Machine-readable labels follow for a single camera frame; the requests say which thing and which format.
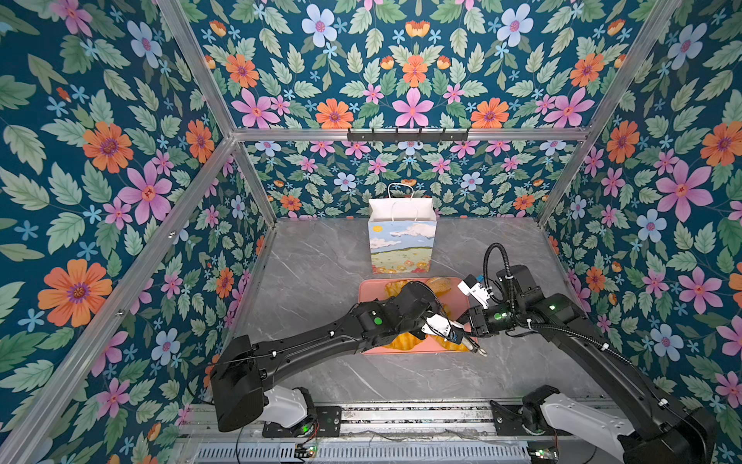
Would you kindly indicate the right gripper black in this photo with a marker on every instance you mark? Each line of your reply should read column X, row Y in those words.
column 477, row 323

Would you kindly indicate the painted landscape paper bag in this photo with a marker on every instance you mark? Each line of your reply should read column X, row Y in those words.
column 401, row 230

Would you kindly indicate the large croissant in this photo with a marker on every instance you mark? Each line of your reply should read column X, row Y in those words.
column 405, row 343
column 450, row 346

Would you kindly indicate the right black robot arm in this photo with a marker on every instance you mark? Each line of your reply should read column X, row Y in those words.
column 653, row 427

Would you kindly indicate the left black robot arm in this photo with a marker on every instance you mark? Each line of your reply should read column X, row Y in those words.
column 245, row 379

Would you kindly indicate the braided bread loaf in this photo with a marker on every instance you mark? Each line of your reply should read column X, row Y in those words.
column 394, row 287

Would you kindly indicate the sesame bun far right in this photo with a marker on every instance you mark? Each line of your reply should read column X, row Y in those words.
column 440, row 286

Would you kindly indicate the pink plastic tray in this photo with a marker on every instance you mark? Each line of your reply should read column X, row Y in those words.
column 454, row 303

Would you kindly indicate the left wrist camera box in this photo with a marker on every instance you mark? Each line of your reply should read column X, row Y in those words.
column 441, row 326

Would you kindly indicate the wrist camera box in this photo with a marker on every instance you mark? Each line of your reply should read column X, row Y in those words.
column 472, row 287
column 441, row 326

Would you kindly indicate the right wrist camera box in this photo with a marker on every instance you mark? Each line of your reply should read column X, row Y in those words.
column 472, row 287

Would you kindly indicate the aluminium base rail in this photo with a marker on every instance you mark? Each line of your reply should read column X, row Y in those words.
column 461, row 431

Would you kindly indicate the black hook rail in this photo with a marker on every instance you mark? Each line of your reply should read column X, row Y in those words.
column 413, row 135

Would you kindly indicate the aluminium cage frame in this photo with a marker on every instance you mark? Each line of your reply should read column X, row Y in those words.
column 105, row 134

